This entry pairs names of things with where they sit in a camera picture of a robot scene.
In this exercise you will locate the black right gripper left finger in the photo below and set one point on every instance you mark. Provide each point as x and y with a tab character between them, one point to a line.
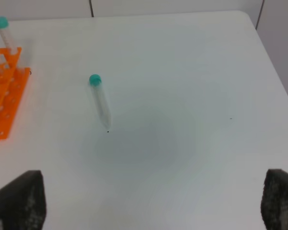
23	202

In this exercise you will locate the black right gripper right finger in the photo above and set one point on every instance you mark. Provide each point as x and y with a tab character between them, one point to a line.
274	203

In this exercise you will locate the teal-capped test tube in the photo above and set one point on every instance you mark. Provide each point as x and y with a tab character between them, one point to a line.
101	101

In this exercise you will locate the orange test tube rack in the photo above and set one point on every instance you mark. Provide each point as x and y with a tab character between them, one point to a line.
12	85

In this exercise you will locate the teal-capped tube far right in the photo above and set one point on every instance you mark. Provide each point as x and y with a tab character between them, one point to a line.
10	44

